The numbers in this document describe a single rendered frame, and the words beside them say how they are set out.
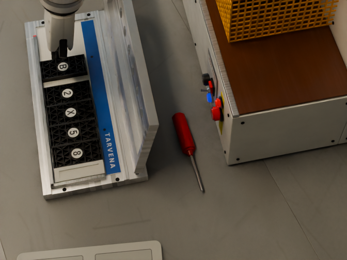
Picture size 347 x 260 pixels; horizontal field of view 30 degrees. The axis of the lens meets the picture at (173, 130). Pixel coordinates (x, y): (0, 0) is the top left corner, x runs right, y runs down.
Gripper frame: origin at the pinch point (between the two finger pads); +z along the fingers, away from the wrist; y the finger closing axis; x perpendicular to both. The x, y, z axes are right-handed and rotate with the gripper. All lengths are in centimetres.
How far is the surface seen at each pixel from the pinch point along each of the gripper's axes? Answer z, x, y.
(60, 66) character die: 5.6, 0.5, 0.0
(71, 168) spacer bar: 5.7, -0.1, 25.1
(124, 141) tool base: 4.7, 11.1, 20.4
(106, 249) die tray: 7.0, 4.4, 42.0
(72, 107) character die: 5.3, 1.7, 10.9
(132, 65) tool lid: -8.0, 12.8, 10.9
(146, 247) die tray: 5.5, 11.7, 43.3
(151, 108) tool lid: -15.0, 12.8, 25.6
